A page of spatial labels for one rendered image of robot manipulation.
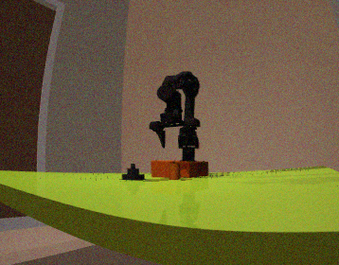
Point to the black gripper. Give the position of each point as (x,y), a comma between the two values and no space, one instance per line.
(191,124)

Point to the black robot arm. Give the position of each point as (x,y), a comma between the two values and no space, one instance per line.
(167,92)

